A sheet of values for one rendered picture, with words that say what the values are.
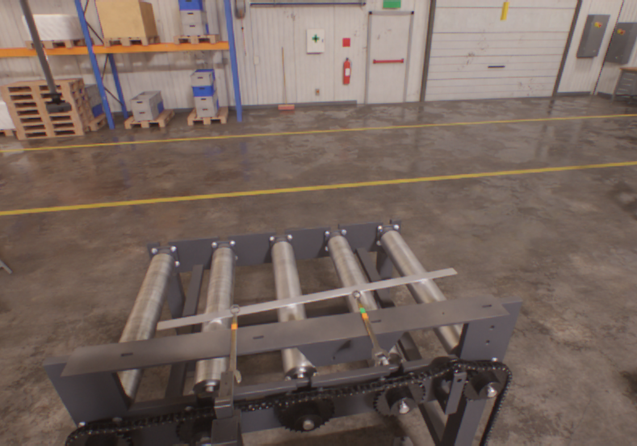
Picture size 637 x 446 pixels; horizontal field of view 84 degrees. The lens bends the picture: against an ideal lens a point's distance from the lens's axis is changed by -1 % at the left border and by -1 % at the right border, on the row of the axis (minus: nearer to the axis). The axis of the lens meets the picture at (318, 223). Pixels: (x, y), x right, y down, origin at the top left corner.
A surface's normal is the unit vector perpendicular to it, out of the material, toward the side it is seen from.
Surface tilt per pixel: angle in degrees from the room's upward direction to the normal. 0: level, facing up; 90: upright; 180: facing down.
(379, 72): 90
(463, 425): 90
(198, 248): 90
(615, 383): 0
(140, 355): 0
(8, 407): 0
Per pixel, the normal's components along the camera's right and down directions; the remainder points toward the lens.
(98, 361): -0.01, -0.88
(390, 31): 0.17, 0.47
